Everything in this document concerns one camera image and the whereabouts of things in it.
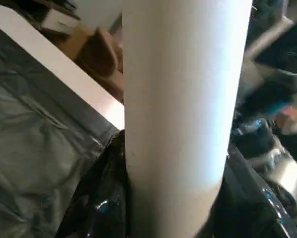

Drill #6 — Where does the white plastic table leg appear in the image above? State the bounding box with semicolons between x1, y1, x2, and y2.
121;0;253;238

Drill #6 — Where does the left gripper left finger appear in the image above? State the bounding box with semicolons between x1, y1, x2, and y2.
54;130;128;238

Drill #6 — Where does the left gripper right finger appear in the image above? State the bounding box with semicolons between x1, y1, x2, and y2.
196;148;297;238

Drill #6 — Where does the brown armchair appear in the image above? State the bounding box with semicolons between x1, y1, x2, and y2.
73;27;124;104

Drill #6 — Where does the black work mat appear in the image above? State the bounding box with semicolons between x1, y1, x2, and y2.
0;20;127;238

